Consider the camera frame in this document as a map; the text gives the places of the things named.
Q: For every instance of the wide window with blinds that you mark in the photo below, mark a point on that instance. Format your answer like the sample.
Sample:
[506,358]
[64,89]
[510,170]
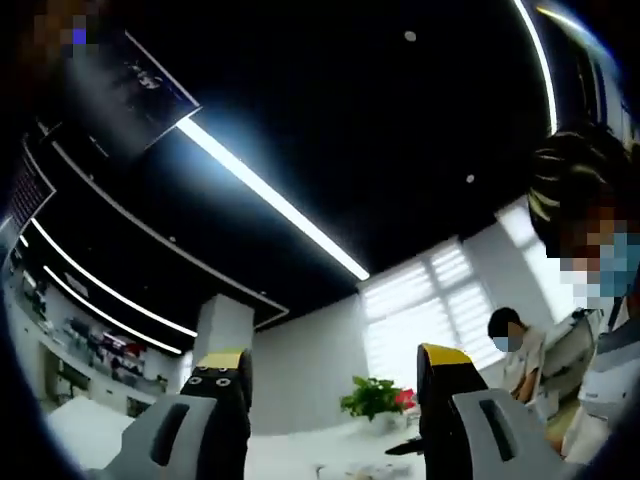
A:
[425,310]

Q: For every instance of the potted green plant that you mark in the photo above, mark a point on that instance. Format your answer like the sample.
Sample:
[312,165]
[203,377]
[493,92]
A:
[372,397]

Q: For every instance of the small red object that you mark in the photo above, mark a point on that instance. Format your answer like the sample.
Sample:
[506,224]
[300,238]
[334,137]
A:
[406,399]

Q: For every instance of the person's head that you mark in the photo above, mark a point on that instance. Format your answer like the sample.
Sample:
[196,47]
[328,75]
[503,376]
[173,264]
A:
[575,175]

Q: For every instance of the long ceiling strip light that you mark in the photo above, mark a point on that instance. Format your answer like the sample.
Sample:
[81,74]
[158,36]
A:
[270,195]

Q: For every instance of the short ceiling strip light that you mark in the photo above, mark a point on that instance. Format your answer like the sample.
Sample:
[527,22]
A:
[542,65]

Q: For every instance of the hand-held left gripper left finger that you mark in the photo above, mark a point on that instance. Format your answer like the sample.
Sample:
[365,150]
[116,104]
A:
[165,435]

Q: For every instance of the curved ceiling strip light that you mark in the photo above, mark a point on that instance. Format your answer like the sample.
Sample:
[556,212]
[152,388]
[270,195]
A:
[110,317]
[115,285]

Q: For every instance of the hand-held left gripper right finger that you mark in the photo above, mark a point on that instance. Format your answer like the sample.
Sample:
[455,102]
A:
[515,440]

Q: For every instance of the desk monitor purple screen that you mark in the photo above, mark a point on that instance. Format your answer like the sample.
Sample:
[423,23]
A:
[30,192]

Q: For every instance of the grey chest-worn device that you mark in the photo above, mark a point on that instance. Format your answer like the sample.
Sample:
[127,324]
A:
[612,380]

